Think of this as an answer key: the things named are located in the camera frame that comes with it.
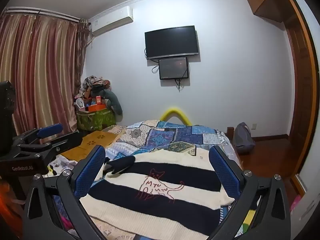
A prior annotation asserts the person's orange top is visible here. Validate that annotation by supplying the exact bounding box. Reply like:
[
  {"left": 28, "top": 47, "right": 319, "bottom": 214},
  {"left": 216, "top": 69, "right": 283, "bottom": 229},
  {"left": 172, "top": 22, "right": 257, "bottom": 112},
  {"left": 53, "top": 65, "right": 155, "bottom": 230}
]
[{"left": 0, "top": 177, "right": 12, "bottom": 230}]

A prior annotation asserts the pink and cream striped curtain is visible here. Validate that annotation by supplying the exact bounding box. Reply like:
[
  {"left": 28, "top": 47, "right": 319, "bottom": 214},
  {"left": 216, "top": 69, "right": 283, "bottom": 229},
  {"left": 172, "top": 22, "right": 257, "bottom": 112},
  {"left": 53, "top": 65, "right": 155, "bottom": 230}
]
[{"left": 0, "top": 12, "right": 90, "bottom": 138}]

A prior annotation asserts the small black wall monitor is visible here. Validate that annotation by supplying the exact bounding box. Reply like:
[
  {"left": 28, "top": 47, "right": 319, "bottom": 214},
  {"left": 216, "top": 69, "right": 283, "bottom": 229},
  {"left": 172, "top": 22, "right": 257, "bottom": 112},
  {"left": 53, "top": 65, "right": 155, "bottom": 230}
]
[{"left": 158, "top": 57, "right": 189, "bottom": 80}]

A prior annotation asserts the pink plastic bag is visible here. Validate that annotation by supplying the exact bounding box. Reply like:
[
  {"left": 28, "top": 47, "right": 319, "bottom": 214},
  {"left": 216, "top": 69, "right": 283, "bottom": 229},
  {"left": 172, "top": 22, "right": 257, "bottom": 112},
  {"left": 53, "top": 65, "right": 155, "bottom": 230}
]
[{"left": 290, "top": 195, "right": 302, "bottom": 213}]

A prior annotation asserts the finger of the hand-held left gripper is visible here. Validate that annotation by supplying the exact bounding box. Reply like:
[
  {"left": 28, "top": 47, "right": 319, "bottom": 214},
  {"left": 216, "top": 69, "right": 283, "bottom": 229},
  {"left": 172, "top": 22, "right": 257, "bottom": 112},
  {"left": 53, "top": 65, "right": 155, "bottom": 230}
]
[
  {"left": 10, "top": 123, "right": 63, "bottom": 147},
  {"left": 19, "top": 131, "right": 84, "bottom": 164}
]

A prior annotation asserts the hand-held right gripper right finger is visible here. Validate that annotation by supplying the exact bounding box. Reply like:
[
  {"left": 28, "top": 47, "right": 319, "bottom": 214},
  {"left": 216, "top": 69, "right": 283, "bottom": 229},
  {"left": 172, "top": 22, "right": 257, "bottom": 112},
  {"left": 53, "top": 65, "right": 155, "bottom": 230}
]
[{"left": 207, "top": 145, "right": 292, "bottom": 240}]

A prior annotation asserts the mustard paw-print cloth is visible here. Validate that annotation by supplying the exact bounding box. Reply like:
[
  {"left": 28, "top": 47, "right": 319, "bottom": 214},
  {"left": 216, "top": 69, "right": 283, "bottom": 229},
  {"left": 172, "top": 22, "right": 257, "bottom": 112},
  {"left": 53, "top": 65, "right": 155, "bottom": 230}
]
[{"left": 60, "top": 130, "right": 118, "bottom": 162}]

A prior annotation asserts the grey bag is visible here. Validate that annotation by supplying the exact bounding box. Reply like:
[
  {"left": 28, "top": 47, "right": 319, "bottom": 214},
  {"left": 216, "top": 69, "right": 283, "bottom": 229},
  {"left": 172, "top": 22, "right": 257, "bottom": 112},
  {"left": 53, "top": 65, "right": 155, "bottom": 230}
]
[{"left": 234, "top": 122, "right": 256, "bottom": 155}]

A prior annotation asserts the orange box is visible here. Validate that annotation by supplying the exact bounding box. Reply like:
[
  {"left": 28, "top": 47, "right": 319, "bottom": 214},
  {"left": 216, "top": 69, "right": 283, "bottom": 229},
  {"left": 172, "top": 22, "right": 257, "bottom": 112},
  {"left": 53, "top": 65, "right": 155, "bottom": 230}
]
[{"left": 85, "top": 104, "right": 105, "bottom": 112}]

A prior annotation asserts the navy and cream striped sweater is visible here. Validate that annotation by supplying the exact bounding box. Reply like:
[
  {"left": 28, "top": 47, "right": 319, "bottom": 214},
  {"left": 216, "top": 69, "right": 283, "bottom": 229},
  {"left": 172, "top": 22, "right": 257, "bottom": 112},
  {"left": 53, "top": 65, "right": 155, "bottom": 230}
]
[{"left": 79, "top": 148, "right": 235, "bottom": 239}]

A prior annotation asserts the large black wall television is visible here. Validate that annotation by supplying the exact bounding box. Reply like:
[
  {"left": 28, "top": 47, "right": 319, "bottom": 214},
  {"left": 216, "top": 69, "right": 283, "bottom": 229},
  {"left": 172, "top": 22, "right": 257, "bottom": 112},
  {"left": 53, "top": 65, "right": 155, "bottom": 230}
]
[{"left": 144, "top": 25, "right": 200, "bottom": 60}]

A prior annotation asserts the blue patchwork blanket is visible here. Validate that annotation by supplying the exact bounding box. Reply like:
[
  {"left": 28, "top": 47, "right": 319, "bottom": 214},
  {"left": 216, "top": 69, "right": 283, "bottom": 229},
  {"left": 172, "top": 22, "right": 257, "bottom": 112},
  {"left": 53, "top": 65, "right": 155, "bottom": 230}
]
[{"left": 42, "top": 120, "right": 258, "bottom": 240}]

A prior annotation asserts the green fabric bag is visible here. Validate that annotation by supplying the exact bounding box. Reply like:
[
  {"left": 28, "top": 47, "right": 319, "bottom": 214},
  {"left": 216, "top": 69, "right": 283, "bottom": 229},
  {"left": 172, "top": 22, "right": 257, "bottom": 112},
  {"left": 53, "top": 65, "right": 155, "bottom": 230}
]
[{"left": 76, "top": 107, "right": 117, "bottom": 132}]

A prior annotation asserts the pile of patterned clothes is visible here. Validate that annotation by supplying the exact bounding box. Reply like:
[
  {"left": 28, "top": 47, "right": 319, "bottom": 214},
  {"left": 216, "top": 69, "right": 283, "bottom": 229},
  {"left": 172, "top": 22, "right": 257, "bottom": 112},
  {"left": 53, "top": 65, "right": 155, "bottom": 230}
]
[{"left": 79, "top": 75, "right": 112, "bottom": 98}]

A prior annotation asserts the white air conditioner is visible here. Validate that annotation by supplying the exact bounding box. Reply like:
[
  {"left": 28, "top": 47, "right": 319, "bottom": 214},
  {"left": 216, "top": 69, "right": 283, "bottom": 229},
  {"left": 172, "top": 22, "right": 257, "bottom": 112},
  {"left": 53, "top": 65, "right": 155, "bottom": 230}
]
[{"left": 89, "top": 6, "right": 134, "bottom": 36}]

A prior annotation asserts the white printed cloth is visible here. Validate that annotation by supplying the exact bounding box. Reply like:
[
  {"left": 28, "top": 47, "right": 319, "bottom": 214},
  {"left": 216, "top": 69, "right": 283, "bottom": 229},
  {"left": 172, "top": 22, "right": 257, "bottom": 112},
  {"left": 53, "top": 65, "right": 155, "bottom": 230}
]
[{"left": 47, "top": 154, "right": 78, "bottom": 178}]

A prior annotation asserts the grey plush pillow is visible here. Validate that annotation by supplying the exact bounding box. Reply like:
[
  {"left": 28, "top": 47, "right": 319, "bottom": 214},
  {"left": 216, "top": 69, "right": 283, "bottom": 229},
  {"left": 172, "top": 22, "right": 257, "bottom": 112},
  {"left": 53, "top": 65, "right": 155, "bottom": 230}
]
[{"left": 104, "top": 89, "right": 123, "bottom": 115}]

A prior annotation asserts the yellow foam tube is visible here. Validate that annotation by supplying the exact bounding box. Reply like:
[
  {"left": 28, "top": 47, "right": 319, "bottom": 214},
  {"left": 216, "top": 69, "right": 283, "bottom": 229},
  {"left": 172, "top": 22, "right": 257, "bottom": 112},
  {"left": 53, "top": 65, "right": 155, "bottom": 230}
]
[{"left": 160, "top": 108, "right": 192, "bottom": 125}]

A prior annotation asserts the wooden door frame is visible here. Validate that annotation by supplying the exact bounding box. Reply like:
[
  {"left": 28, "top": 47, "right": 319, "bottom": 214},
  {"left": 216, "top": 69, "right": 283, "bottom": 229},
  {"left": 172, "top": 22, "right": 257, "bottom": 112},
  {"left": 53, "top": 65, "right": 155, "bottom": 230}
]
[{"left": 277, "top": 0, "right": 320, "bottom": 198}]

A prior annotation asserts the white curtain rail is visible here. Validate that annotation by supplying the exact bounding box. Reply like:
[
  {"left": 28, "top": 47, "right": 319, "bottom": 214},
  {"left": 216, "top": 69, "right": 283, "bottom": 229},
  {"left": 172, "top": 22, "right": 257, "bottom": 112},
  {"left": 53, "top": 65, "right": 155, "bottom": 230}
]
[{"left": 4, "top": 6, "right": 82, "bottom": 23}]

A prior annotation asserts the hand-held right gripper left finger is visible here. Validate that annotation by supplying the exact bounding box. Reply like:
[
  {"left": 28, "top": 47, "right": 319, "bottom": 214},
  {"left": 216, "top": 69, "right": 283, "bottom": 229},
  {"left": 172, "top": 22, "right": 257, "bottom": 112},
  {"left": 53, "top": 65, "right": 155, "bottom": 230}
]
[{"left": 22, "top": 145, "right": 108, "bottom": 240}]

